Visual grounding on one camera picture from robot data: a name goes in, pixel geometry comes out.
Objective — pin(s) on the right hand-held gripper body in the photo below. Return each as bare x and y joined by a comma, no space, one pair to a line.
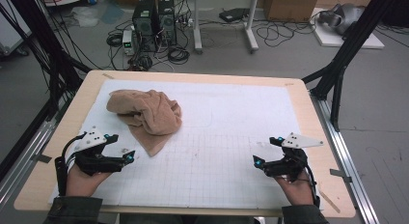
289,166

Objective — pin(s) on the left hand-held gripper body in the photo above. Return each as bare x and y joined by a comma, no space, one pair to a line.
93,162

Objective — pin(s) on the tan towel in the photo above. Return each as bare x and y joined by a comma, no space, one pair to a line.
151,111

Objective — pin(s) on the person's left hand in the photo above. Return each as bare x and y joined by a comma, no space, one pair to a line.
83,183

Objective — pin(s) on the person's right hand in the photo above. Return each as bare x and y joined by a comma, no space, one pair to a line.
299,191

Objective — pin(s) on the white foam mat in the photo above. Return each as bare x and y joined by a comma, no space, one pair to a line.
225,121

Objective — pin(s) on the thin wooden stick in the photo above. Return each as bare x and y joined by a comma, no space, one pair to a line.
329,201

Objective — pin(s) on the white power supply unit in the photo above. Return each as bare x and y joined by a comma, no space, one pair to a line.
128,42

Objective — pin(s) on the white floor board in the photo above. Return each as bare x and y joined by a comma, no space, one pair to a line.
334,40

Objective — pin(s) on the large black computer tower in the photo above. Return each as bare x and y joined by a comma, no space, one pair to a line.
144,21

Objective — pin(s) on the clear plastic sheet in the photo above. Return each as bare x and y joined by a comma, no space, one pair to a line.
85,17

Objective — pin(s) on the black metal stand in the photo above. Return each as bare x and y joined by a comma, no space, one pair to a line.
35,24
353,40

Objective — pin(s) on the slim black computer tower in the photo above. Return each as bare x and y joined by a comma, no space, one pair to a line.
167,22

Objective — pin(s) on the flat black device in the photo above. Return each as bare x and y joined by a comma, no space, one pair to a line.
233,14

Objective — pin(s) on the cardboard box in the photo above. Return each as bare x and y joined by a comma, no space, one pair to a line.
289,6

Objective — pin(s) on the grey plastic shell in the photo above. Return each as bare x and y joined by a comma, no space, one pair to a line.
347,16

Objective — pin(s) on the round white table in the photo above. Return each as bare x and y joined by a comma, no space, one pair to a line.
67,0

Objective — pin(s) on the grey corner bracket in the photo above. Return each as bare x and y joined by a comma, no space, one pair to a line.
339,174

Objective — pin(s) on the black corner bracket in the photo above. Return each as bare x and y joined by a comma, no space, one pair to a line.
42,158

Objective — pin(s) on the aluminium rail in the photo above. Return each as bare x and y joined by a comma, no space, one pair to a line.
32,146
347,166

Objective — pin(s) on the white desk frame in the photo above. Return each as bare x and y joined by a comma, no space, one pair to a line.
251,24

